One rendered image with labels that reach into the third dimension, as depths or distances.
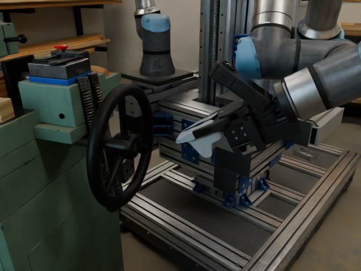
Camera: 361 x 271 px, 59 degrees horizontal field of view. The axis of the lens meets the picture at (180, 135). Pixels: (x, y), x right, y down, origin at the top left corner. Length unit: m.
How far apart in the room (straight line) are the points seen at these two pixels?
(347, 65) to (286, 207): 1.16
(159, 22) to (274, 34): 0.76
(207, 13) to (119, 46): 3.51
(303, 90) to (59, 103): 0.48
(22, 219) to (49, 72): 0.33
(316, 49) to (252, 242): 0.95
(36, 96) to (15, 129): 0.08
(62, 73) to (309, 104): 0.47
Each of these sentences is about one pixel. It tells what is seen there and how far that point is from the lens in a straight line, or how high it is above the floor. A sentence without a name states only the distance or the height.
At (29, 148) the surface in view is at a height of 0.83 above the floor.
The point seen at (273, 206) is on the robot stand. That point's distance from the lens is 1.60.
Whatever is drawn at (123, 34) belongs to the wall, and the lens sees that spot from 4.64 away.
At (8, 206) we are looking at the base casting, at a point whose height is 0.73.
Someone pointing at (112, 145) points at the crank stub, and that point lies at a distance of 0.62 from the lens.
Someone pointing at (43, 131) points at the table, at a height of 0.86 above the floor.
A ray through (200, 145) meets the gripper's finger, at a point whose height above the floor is 0.89.
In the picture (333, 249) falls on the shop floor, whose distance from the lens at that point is 1.79.
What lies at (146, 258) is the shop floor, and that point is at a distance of 1.59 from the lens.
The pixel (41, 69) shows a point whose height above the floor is 0.99.
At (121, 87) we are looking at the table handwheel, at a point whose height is 0.95.
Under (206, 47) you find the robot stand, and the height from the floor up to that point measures 0.94.
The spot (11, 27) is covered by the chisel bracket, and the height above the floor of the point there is 1.06.
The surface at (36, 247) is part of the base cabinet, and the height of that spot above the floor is 0.59.
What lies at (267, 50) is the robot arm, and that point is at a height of 1.04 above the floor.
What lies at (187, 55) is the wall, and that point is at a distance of 4.18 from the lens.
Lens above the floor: 1.14
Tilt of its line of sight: 25 degrees down
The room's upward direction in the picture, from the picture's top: straight up
